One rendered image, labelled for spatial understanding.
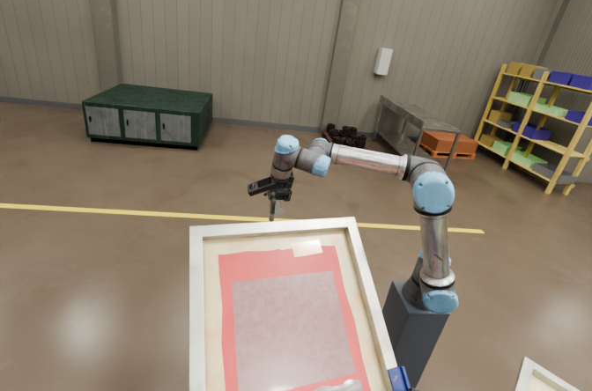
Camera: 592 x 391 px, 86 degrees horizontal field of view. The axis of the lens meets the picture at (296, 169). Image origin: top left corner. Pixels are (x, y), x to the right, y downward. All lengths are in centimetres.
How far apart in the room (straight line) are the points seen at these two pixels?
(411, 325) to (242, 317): 75
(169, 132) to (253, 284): 479
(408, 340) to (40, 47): 780
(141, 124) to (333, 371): 515
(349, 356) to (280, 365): 21
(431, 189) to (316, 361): 61
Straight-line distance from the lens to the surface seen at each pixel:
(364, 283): 114
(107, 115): 592
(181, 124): 559
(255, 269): 107
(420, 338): 160
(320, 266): 113
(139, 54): 738
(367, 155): 116
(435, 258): 120
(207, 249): 108
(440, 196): 105
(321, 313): 109
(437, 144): 736
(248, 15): 694
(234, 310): 104
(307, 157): 105
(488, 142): 849
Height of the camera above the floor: 217
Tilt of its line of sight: 24 degrees down
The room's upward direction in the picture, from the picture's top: 8 degrees clockwise
